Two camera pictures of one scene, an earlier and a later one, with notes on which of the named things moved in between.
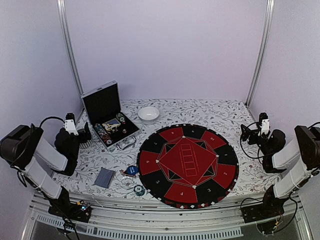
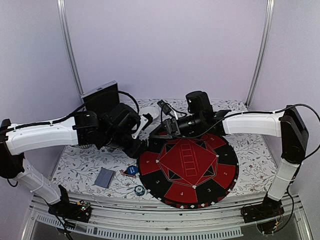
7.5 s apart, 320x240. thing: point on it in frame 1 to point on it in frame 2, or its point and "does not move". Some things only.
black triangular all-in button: x=125 y=172 does not move
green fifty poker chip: x=139 y=190 does not move
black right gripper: x=254 y=133 to x=169 y=123
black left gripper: x=84 y=138 to x=137 y=150
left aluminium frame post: x=65 y=33 does not move
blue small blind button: x=132 y=170 does not move
